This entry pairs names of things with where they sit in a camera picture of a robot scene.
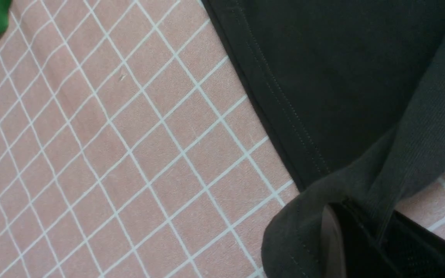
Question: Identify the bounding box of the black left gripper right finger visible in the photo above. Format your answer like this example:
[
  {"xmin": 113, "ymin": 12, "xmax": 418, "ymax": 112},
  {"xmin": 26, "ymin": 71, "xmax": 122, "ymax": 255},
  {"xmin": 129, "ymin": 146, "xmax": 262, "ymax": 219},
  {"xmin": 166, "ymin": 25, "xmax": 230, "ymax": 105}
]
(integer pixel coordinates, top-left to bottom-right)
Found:
[{"xmin": 381, "ymin": 212, "xmax": 445, "ymax": 278}]

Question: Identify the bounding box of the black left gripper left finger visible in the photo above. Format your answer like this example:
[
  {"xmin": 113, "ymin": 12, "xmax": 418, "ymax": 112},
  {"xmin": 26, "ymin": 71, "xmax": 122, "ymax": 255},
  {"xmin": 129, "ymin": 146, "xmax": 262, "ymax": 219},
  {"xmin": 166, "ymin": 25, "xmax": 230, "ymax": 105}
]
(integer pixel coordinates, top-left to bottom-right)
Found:
[{"xmin": 320, "ymin": 203, "xmax": 385, "ymax": 278}]

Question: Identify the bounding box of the dark gray long-sleeve shirt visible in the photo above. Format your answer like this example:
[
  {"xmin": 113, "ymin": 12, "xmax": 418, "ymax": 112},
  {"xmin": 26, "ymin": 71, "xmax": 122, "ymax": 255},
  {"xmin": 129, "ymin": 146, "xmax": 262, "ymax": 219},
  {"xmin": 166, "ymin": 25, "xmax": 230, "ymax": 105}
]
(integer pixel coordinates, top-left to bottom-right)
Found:
[{"xmin": 203, "ymin": 0, "xmax": 445, "ymax": 278}]

